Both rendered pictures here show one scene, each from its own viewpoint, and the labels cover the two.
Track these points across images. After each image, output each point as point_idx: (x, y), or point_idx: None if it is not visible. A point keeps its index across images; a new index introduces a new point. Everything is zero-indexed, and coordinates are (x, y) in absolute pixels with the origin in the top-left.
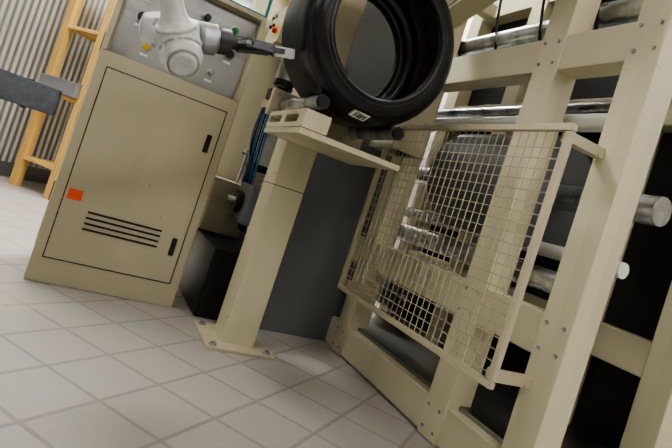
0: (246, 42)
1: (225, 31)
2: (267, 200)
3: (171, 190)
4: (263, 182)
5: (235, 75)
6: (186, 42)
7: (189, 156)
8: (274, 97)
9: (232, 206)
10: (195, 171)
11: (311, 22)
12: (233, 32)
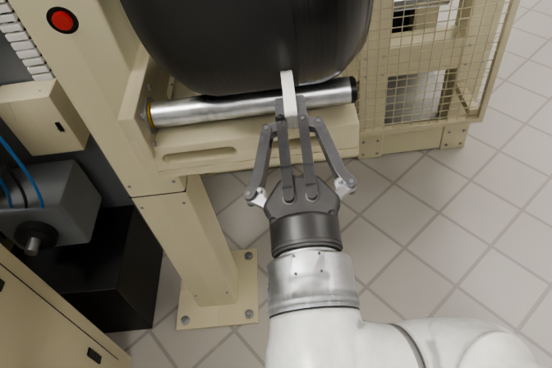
0: (355, 190)
1: (333, 233)
2: (190, 208)
3: (41, 359)
4: (136, 199)
5: None
6: (537, 362)
7: (2, 319)
8: (143, 130)
9: (41, 246)
10: (25, 309)
11: (360, 11)
12: None
